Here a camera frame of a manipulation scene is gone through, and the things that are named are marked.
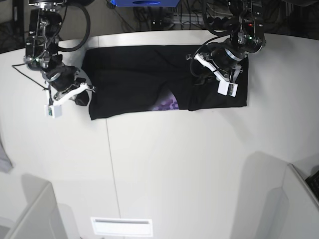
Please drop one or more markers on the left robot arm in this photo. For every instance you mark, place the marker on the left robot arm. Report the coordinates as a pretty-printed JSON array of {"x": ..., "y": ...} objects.
[{"x": 234, "y": 39}]

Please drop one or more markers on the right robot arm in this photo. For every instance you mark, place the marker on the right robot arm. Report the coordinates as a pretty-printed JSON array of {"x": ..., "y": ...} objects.
[{"x": 43, "y": 53}]

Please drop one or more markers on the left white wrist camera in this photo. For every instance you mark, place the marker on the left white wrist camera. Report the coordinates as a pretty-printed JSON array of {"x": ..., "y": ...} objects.
[{"x": 227, "y": 88}]

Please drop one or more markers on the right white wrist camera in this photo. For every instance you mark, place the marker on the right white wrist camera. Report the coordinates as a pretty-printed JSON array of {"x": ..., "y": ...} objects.
[{"x": 53, "y": 111}]

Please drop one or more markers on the white right partition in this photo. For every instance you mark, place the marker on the white right partition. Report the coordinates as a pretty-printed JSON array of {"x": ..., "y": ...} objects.
[{"x": 302, "y": 221}]

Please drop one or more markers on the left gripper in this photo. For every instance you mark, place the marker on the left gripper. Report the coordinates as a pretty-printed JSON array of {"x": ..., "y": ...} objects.
[{"x": 221, "y": 61}]

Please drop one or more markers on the white partition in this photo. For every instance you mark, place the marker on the white partition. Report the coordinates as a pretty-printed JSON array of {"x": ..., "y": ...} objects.
[
  {"x": 41, "y": 219},
  {"x": 302, "y": 221}
]

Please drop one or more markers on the white label plate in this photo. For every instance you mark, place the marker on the white label plate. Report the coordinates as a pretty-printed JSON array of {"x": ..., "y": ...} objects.
[{"x": 122, "y": 227}]

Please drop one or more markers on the blue box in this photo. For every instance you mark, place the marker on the blue box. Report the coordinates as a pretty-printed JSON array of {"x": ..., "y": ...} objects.
[{"x": 151, "y": 3}]

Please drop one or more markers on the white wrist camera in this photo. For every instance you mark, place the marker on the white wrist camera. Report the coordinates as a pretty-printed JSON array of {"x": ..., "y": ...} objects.
[
  {"x": 53, "y": 111},
  {"x": 227, "y": 88}
]

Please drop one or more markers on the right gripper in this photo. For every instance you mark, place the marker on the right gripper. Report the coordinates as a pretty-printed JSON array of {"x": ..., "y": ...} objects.
[{"x": 63, "y": 84}]

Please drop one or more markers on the black T-shirt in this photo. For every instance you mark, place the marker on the black T-shirt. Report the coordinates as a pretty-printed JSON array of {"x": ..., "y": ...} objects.
[{"x": 133, "y": 79}]

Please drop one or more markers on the white left partition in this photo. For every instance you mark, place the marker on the white left partition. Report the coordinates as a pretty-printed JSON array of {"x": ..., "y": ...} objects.
[{"x": 41, "y": 219}]

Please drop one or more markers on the black keyboard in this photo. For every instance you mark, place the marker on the black keyboard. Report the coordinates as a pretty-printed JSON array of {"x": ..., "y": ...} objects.
[{"x": 313, "y": 183}]

